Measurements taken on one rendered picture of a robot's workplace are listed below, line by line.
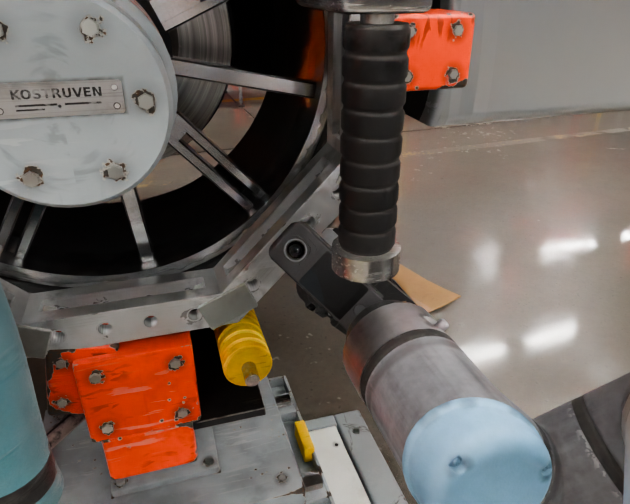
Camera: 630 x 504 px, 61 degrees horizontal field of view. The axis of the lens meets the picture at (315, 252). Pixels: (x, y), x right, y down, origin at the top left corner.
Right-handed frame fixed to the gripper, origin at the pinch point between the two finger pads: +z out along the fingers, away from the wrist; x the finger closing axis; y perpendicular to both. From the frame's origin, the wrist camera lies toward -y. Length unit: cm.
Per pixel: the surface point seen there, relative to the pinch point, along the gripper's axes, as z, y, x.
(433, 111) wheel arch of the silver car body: 5.3, 3.9, 21.6
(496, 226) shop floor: 114, 125, 35
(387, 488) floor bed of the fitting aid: 5, 51, -28
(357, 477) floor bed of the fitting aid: 9, 48, -31
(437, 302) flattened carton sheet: 69, 88, -1
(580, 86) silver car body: 4.9, 17.7, 38.2
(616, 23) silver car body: 4.9, 14.7, 46.1
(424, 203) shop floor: 145, 113, 23
